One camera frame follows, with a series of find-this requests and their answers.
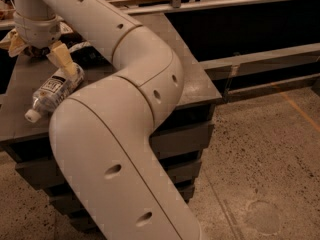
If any grey drawer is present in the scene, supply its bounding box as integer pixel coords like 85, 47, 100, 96
49, 180, 196, 233
45, 159, 202, 201
15, 122, 213, 189

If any grey metal shelf frame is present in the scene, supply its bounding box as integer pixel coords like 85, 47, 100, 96
113, 0, 320, 92

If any middle grey drawer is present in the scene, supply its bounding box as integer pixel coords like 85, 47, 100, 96
45, 159, 202, 201

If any brown and cream snack bag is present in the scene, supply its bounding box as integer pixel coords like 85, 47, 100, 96
0, 21, 72, 65

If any bottom grey drawer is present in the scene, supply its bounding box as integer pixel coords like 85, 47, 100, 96
49, 180, 196, 233

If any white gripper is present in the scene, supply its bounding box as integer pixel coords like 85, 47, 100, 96
8, 12, 77, 77

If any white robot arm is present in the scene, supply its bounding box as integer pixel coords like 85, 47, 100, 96
14, 0, 208, 240

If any grey drawer cabinet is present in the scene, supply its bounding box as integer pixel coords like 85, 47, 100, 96
0, 13, 221, 231

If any dark blue snack bag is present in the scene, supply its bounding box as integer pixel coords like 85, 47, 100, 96
69, 41, 109, 68

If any top grey drawer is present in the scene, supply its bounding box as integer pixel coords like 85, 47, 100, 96
15, 122, 213, 189

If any clear plastic water bottle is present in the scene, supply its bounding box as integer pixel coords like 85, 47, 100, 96
25, 63, 84, 123

